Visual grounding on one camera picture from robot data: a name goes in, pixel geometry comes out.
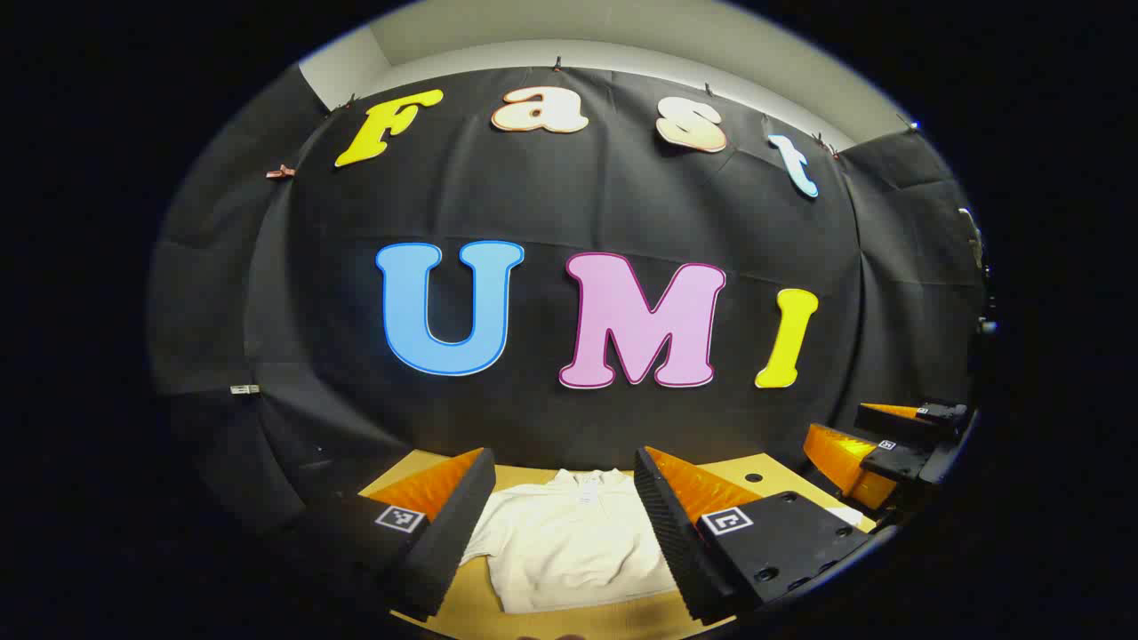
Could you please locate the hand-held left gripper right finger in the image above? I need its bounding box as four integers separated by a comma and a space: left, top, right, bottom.
633, 446, 881, 626

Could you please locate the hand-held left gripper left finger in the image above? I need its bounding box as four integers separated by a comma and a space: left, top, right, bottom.
298, 447, 497, 623

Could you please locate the white sweatshirt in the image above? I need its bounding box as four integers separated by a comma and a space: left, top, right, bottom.
461, 468, 865, 614

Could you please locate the black backdrop cloth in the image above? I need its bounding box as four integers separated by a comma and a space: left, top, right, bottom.
147, 67, 988, 534

